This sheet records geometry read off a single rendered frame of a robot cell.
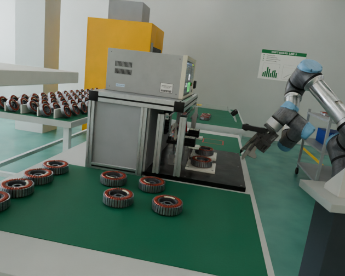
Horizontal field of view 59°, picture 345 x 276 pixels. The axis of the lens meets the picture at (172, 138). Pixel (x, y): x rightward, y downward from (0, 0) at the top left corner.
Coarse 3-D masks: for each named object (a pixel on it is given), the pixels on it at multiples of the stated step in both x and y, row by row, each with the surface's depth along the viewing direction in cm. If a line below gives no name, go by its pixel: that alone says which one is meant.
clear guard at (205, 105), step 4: (196, 104) 182; (204, 104) 187; (208, 104) 190; (208, 108) 170; (212, 108) 169; (216, 108) 170; (220, 108) 173; (224, 108) 175; (228, 108) 184; (228, 112) 168; (232, 116) 168; (236, 120) 171
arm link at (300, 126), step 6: (294, 120) 142; (300, 120) 142; (306, 120) 142; (294, 126) 143; (300, 126) 141; (306, 126) 141; (312, 126) 141; (288, 132) 149; (294, 132) 145; (300, 132) 142; (306, 132) 140; (312, 132) 140; (294, 138) 147; (300, 138) 146; (306, 138) 142
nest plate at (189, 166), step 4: (188, 160) 164; (188, 164) 157; (212, 164) 162; (188, 168) 152; (192, 168) 152; (196, 168) 152; (200, 168) 153; (204, 168) 154; (208, 168) 155; (212, 168) 156; (208, 172) 151; (212, 172) 151
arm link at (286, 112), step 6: (288, 102) 144; (282, 108) 145; (288, 108) 144; (294, 108) 143; (276, 114) 146; (282, 114) 144; (288, 114) 143; (294, 114) 143; (282, 120) 145; (288, 120) 144
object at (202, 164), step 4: (196, 156) 161; (200, 156) 162; (192, 160) 156; (196, 160) 154; (200, 160) 154; (204, 160) 158; (208, 160) 155; (192, 164) 156; (196, 164) 154; (200, 164) 153; (204, 164) 153; (208, 164) 154
